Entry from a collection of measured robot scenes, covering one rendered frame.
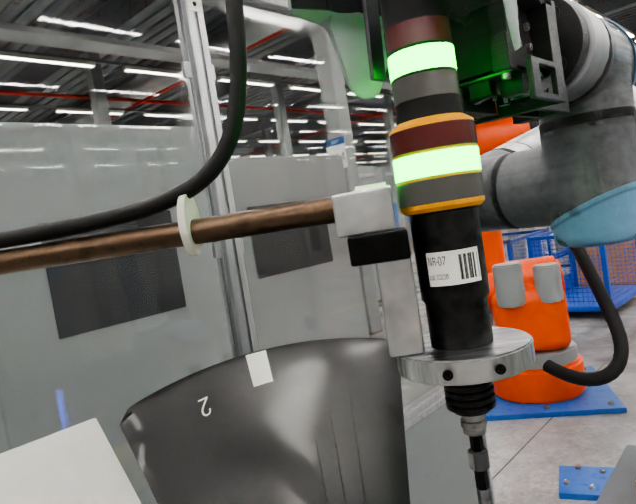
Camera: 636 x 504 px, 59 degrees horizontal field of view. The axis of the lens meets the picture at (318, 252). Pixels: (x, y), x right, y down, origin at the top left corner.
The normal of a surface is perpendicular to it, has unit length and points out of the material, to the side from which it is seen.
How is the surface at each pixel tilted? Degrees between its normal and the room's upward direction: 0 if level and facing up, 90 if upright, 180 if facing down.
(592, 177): 90
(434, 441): 90
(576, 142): 90
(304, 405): 40
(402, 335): 90
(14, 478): 50
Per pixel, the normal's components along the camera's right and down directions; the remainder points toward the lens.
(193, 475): -0.19, -0.58
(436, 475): 0.74, -0.08
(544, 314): -0.24, 0.09
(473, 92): -0.66, 0.14
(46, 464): 0.46, -0.69
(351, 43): 0.50, 0.04
